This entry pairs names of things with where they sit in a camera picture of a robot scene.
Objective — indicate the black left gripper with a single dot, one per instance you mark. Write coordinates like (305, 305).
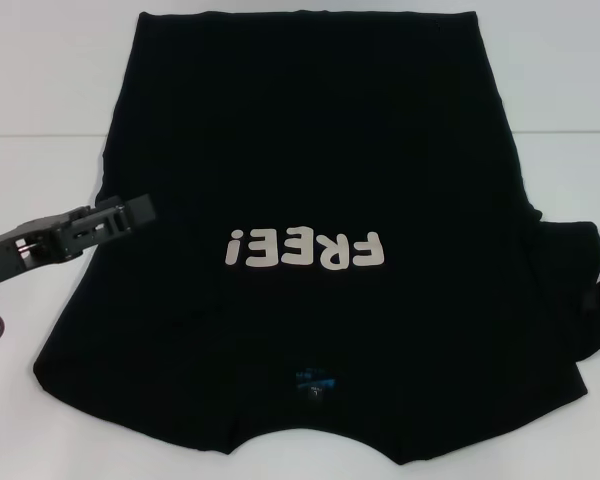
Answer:
(25, 247)

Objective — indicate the black shirt with FREE print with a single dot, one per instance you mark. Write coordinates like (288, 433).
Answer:
(300, 150)

